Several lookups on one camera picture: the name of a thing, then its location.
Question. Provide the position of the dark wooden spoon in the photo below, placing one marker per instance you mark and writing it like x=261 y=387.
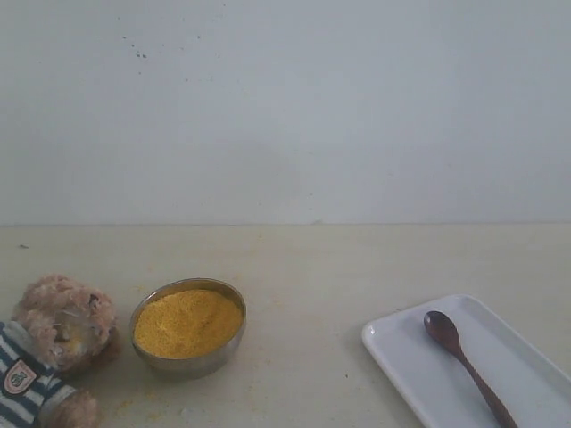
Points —
x=444 y=332

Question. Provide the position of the brown teddy bear striped shirt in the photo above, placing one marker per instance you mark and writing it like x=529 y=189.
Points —
x=59 y=328

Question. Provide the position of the yellow millet grain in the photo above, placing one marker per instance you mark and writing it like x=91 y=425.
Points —
x=187 y=324

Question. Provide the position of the steel bowl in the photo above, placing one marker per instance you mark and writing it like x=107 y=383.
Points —
x=199 y=366

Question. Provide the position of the white rectangular plastic tray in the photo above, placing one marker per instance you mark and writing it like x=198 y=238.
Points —
x=437 y=387

